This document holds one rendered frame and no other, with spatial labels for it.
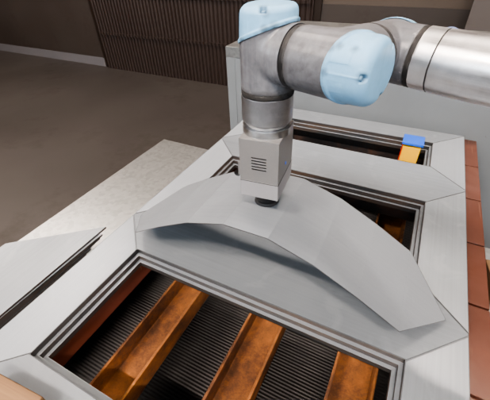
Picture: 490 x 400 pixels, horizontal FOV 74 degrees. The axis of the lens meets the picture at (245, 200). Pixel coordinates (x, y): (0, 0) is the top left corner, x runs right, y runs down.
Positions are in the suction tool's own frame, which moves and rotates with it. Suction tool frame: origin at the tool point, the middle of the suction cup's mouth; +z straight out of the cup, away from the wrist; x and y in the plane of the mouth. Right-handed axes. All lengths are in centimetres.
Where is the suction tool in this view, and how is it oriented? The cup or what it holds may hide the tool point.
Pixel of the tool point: (266, 205)
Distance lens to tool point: 59.4
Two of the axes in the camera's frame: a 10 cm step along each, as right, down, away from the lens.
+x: 9.3, 1.9, -3.0
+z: 0.4, 7.9, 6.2
